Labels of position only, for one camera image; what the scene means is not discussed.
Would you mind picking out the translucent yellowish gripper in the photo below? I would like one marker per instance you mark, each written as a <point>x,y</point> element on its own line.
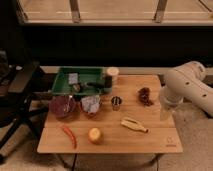
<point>164,113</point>

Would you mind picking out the metal fork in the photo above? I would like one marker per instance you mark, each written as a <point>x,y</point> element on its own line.
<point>68,104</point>

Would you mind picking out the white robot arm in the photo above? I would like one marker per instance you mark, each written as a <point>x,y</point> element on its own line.
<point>185,81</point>

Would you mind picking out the metal cup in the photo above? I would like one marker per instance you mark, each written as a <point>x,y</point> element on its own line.
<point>116,102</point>

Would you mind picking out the brown dried cluster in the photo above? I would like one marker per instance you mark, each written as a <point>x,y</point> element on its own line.
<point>144,96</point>

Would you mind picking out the cream lidded cylinder container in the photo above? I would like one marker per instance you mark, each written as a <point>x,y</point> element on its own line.
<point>113,72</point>

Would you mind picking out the green plastic tray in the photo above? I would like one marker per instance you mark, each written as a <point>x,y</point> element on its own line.
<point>85,74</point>

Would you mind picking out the dark utensil in tray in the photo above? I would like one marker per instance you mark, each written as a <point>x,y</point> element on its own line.
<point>78,87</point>

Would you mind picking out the red chili pepper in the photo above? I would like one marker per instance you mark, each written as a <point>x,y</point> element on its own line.
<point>70,134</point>

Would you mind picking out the purple bowl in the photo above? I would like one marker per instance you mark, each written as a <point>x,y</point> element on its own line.
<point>58,105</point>

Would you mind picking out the black office chair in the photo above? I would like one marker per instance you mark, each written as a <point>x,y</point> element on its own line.
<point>16,94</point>

